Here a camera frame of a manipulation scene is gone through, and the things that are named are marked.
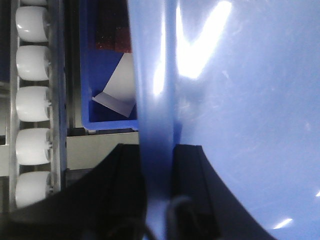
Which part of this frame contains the blue plastic tray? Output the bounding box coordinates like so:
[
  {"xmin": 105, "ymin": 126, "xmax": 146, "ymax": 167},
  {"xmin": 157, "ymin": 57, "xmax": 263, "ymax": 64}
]
[{"xmin": 128, "ymin": 0, "xmax": 320, "ymax": 240}]

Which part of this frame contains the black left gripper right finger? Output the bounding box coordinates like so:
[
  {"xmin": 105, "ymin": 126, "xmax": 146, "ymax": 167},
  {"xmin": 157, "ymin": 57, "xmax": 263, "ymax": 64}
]
[{"xmin": 166, "ymin": 144, "xmax": 273, "ymax": 240}]

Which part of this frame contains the blue bin with papers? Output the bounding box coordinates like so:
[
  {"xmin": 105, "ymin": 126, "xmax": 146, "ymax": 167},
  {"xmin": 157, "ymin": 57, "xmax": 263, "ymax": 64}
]
[{"xmin": 78, "ymin": 0, "xmax": 138, "ymax": 131}]

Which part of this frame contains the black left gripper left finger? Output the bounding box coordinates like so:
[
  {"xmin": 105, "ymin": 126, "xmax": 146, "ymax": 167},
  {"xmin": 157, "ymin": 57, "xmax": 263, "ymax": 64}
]
[{"xmin": 0, "ymin": 144, "xmax": 147, "ymax": 240}]

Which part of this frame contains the steel roller rail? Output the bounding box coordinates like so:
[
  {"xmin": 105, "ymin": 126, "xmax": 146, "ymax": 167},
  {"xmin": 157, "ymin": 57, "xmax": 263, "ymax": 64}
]
[{"xmin": 8, "ymin": 0, "xmax": 67, "ymax": 212}]

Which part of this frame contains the white conveyor roller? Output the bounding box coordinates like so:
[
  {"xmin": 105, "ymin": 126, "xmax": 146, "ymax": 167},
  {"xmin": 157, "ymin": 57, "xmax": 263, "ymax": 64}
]
[
  {"xmin": 16, "ymin": 86, "xmax": 51, "ymax": 122},
  {"xmin": 15, "ymin": 171, "xmax": 53, "ymax": 209},
  {"xmin": 16, "ymin": 45, "xmax": 51, "ymax": 81},
  {"xmin": 15, "ymin": 128, "xmax": 52, "ymax": 166},
  {"xmin": 15, "ymin": 6, "xmax": 50, "ymax": 43}
]

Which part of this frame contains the white folded paper sheet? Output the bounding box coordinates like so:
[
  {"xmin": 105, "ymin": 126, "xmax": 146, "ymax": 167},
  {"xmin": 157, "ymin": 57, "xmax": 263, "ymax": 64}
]
[{"xmin": 92, "ymin": 53, "xmax": 136, "ymax": 118}]

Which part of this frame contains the red bubble wrap bag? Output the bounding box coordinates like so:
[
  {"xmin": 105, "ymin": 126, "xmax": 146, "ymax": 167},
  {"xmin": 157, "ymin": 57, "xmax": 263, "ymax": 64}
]
[{"xmin": 95, "ymin": 0, "xmax": 132, "ymax": 53}]

